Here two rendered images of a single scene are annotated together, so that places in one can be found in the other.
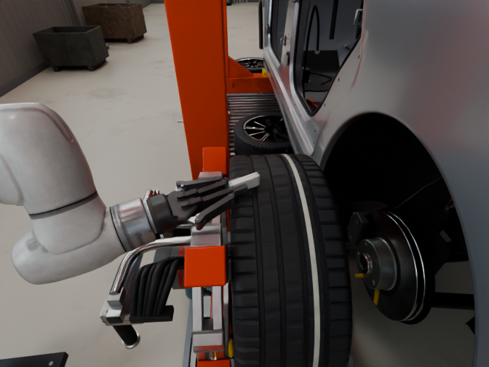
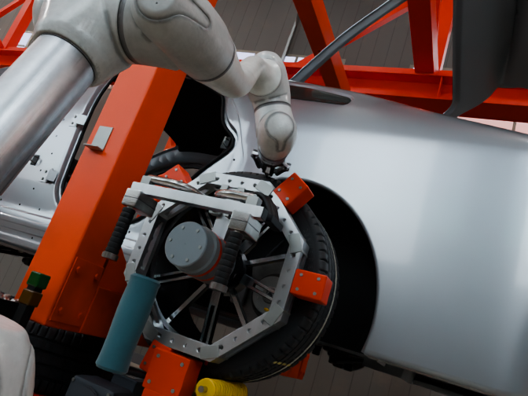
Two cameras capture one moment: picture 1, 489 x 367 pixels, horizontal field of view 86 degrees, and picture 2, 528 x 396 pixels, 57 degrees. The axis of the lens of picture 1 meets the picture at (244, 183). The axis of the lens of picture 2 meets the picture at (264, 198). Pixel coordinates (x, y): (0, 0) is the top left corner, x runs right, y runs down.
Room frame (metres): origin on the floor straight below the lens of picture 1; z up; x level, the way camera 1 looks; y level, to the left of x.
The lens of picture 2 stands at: (-0.30, 1.32, 0.66)
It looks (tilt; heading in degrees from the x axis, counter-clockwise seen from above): 17 degrees up; 299
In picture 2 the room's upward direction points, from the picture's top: 19 degrees clockwise
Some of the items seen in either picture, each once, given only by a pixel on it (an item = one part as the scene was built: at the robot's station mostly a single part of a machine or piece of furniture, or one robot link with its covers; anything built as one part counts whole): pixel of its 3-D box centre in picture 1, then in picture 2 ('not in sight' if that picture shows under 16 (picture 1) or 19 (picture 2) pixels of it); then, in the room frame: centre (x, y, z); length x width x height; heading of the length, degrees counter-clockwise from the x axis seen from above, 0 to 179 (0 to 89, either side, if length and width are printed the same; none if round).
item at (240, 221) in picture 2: (125, 309); (245, 225); (0.30, 0.28, 0.93); 0.09 x 0.05 x 0.05; 93
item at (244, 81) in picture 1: (253, 73); not in sight; (2.91, -0.09, 0.69); 0.52 x 0.17 x 0.35; 93
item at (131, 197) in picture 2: not in sight; (140, 202); (0.64, 0.30, 0.93); 0.09 x 0.05 x 0.05; 93
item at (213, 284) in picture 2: (124, 328); (228, 259); (0.30, 0.31, 0.83); 0.04 x 0.04 x 0.16
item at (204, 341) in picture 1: (215, 263); (212, 261); (0.48, 0.09, 0.85); 0.54 x 0.07 x 0.54; 3
